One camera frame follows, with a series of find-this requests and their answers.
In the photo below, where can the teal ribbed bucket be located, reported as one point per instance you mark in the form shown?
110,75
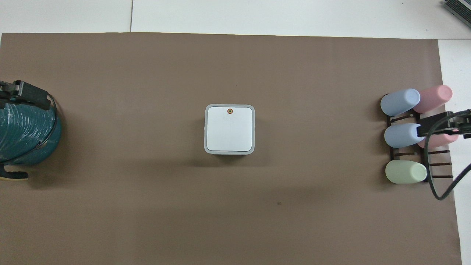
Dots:
22,132

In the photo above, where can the white trash can grey rim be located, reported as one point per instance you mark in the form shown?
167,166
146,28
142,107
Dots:
229,130

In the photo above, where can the pink cup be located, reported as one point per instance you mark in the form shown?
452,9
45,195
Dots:
434,96
439,141

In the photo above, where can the light green cup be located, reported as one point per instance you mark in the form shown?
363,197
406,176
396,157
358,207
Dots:
404,172

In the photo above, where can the black cup rack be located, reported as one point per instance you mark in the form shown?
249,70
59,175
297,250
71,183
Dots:
439,164

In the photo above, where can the light blue cup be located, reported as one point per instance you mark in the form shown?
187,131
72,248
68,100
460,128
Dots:
402,135
399,102

